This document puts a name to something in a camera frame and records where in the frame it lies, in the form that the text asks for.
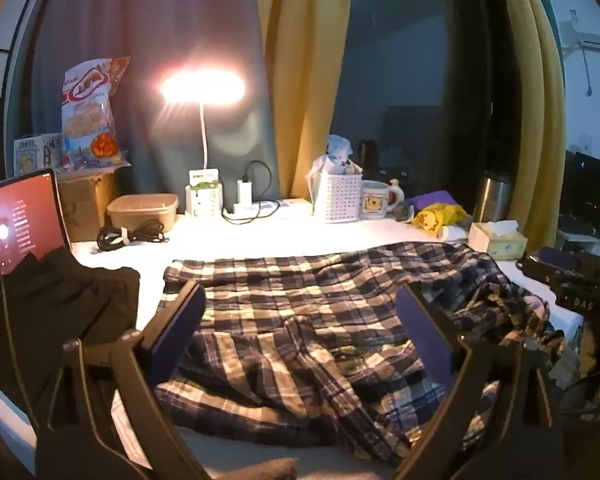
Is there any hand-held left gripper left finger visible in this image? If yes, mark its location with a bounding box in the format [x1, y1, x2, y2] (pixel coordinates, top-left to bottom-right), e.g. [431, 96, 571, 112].
[35, 280, 208, 480]

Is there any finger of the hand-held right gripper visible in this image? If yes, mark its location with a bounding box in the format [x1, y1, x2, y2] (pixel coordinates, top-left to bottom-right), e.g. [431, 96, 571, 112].
[552, 285, 600, 312]
[519, 247, 583, 281]

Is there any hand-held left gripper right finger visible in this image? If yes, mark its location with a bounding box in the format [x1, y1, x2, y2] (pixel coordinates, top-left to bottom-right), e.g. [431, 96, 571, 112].
[392, 282, 556, 480]

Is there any plaid flannel shirt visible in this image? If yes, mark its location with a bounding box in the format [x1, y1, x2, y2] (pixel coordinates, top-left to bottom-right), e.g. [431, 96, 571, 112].
[152, 241, 566, 466]

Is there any tissue box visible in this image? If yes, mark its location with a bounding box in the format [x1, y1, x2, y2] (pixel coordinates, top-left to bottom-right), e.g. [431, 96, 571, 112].
[467, 220, 528, 261]

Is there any black monitor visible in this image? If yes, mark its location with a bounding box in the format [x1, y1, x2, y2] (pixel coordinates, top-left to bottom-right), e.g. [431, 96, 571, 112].
[559, 150, 600, 241]

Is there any steel thermos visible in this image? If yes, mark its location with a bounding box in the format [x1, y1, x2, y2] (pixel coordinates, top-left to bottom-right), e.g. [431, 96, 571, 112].
[474, 171, 512, 223]

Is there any yellow plush toy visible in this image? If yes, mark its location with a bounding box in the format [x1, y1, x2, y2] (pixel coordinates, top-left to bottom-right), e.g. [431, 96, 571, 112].
[412, 203, 473, 237]

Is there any white quilted bedspread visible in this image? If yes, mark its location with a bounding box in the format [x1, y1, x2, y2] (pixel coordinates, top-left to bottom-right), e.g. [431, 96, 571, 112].
[0, 200, 581, 480]

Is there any brown plastic bowl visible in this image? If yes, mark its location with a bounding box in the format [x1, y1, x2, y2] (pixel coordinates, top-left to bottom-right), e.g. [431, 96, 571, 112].
[106, 193, 180, 233]

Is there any black cloth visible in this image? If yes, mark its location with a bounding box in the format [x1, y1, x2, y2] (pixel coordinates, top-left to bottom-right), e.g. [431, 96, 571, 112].
[0, 247, 143, 480]

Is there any white milk carton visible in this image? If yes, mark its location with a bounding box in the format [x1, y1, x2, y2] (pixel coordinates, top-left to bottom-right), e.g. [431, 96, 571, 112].
[185, 170, 226, 218]

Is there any white power strip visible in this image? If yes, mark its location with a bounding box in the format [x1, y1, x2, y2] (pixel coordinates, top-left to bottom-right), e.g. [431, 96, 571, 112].
[230, 201, 281, 218]

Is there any purple cloth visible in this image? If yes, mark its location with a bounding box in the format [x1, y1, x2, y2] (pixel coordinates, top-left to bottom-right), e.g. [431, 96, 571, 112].
[405, 190, 463, 211]

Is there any cartoon print mug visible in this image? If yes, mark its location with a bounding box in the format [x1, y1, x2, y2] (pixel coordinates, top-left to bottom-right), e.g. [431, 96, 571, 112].
[361, 180, 405, 220]

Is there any yellow curtain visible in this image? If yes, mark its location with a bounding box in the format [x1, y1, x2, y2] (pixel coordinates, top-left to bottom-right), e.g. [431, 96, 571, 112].
[252, 0, 353, 201]
[495, 0, 566, 251]

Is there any cardboard box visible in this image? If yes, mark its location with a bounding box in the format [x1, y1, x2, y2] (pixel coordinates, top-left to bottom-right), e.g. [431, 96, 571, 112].
[55, 167, 118, 243]

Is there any tablet with red screen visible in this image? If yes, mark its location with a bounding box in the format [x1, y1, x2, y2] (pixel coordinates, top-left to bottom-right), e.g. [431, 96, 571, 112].
[0, 169, 73, 295]

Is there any white air conditioner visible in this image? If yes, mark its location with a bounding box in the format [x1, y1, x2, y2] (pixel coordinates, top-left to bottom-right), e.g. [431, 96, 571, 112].
[560, 30, 600, 55]

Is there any small illustrated box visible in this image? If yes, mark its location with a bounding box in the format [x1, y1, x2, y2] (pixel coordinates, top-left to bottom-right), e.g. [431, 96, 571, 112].
[13, 132, 63, 171]

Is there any orange snack bag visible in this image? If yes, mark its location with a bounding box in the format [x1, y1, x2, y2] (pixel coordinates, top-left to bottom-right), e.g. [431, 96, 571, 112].
[61, 56, 132, 168]

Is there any white desk lamp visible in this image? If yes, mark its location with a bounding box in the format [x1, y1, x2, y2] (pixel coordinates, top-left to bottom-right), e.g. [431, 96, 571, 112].
[161, 71, 246, 171]

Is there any grey curtain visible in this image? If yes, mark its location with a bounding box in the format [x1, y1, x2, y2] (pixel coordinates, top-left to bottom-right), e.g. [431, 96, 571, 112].
[30, 0, 281, 201]

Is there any coiled black cable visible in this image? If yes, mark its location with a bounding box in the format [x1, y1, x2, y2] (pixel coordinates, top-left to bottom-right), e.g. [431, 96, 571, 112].
[96, 219, 170, 252]

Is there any black charger cable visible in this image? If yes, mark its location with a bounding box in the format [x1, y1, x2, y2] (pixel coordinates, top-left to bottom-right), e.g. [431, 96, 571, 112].
[222, 160, 281, 223]

